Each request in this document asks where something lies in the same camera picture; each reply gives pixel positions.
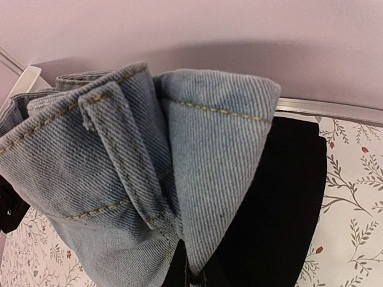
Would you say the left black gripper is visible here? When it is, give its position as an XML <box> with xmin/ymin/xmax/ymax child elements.
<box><xmin>0</xmin><ymin>177</ymin><xmax>30</xmax><ymax>234</ymax></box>

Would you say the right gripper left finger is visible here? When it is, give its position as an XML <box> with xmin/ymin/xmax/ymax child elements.
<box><xmin>162</xmin><ymin>240</ymin><xmax>190</xmax><ymax>287</ymax></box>

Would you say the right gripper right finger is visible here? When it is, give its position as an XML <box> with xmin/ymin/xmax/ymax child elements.
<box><xmin>200</xmin><ymin>250</ymin><xmax>230</xmax><ymax>287</ymax></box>

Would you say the black t-shirt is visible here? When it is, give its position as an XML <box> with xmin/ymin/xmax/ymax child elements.
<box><xmin>161</xmin><ymin>115</ymin><xmax>329</xmax><ymax>287</ymax></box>

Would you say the blue denim garment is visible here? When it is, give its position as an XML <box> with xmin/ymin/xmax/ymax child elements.
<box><xmin>1</xmin><ymin>62</ymin><xmax>281</xmax><ymax>286</ymax></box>

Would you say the floral patterned table mat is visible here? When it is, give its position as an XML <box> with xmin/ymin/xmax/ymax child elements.
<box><xmin>1</xmin><ymin>117</ymin><xmax>382</xmax><ymax>286</ymax></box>

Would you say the rear aluminium table edge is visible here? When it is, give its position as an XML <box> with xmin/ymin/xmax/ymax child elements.
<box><xmin>276</xmin><ymin>97</ymin><xmax>382</xmax><ymax>127</ymax></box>

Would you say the left aluminium frame post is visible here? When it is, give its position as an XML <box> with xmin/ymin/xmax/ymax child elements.
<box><xmin>0</xmin><ymin>47</ymin><xmax>25</xmax><ymax>75</ymax></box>

